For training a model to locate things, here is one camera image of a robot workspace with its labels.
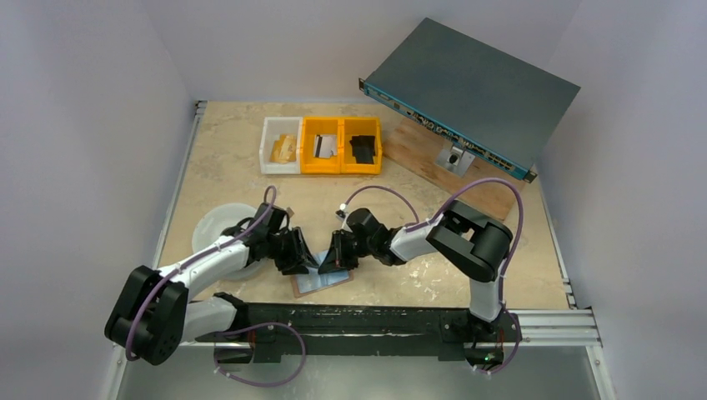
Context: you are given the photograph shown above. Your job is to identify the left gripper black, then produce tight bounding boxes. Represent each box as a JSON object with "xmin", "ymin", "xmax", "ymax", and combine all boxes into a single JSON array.
[{"xmin": 266, "ymin": 227, "xmax": 317, "ymax": 274}]

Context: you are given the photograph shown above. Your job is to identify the brown leather card holder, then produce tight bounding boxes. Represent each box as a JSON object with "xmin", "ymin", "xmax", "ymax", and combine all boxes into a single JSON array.
[{"xmin": 291, "ymin": 249, "xmax": 354, "ymax": 299}]

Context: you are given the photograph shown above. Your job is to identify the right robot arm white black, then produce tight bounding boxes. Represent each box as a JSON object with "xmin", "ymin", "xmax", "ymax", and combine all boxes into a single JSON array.
[{"xmin": 318, "ymin": 200, "xmax": 513, "ymax": 339}]

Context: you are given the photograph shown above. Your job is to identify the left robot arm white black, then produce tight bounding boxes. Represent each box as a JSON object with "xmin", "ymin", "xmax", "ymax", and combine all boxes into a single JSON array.
[{"xmin": 104, "ymin": 202, "xmax": 317, "ymax": 366}]

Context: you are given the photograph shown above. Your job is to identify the black card in yellow bin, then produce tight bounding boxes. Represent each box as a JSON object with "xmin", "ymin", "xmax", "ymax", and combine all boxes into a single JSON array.
[{"xmin": 349, "ymin": 135, "xmax": 376, "ymax": 165}]

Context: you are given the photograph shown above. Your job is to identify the gold cards in white bin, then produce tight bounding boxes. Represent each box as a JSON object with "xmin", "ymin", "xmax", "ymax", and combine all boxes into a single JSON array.
[{"xmin": 269, "ymin": 134, "xmax": 298, "ymax": 164}]

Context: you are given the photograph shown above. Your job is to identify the silver card in yellow bin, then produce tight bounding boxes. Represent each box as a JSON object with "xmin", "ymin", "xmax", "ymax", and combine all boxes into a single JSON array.
[{"xmin": 313, "ymin": 134, "xmax": 338, "ymax": 159}]

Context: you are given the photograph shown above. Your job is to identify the white tape roll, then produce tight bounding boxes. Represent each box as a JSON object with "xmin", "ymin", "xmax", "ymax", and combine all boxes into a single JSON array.
[{"xmin": 191, "ymin": 202, "xmax": 262, "ymax": 281}]

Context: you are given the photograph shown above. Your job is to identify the plywood board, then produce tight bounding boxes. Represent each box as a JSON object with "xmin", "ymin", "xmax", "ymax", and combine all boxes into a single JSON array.
[{"xmin": 382, "ymin": 119, "xmax": 526, "ymax": 221}]

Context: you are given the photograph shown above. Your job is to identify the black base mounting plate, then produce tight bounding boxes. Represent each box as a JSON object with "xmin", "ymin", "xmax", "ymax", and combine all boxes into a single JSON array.
[{"xmin": 197, "ymin": 292, "xmax": 523, "ymax": 367}]

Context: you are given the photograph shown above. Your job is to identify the right yellow plastic bin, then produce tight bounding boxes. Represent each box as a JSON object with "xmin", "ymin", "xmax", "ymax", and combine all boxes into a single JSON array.
[{"xmin": 339, "ymin": 117, "xmax": 383, "ymax": 175}]

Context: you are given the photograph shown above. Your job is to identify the yellow plastic bin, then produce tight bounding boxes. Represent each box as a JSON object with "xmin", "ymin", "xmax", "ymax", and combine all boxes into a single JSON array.
[
  {"xmin": 300, "ymin": 117, "xmax": 343, "ymax": 174},
  {"xmin": 339, "ymin": 117, "xmax": 383, "ymax": 175}
]

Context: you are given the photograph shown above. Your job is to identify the middle yellow plastic bin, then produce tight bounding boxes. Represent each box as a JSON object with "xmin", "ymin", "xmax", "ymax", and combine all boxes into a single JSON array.
[{"xmin": 300, "ymin": 117, "xmax": 343, "ymax": 174}]

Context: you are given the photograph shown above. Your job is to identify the white plastic bin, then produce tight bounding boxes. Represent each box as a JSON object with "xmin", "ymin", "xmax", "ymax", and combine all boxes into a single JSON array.
[{"xmin": 259, "ymin": 117, "xmax": 303, "ymax": 175}]

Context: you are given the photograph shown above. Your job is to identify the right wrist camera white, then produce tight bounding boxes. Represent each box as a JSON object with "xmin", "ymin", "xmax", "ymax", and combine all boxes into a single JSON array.
[{"xmin": 335, "ymin": 203, "xmax": 349, "ymax": 226}]

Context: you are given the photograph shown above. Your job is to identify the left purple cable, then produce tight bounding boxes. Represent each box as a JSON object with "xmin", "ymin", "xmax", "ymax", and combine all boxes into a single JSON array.
[{"xmin": 124, "ymin": 184, "xmax": 278, "ymax": 363}]

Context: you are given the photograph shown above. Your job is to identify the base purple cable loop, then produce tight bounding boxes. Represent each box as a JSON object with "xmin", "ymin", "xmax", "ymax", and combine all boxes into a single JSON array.
[{"xmin": 213, "ymin": 324, "xmax": 307, "ymax": 390}]

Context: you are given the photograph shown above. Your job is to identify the metal mounting bracket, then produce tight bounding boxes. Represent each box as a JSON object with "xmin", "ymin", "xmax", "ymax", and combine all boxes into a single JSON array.
[{"xmin": 435, "ymin": 145, "xmax": 475, "ymax": 177}]

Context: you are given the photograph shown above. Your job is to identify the blue grey network switch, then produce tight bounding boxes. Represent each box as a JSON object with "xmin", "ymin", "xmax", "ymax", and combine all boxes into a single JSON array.
[{"xmin": 359, "ymin": 17, "xmax": 580, "ymax": 183}]

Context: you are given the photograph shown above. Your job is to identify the aluminium frame rail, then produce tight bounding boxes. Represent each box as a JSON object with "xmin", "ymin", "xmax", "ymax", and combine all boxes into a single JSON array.
[{"xmin": 515, "ymin": 309, "xmax": 601, "ymax": 347}]

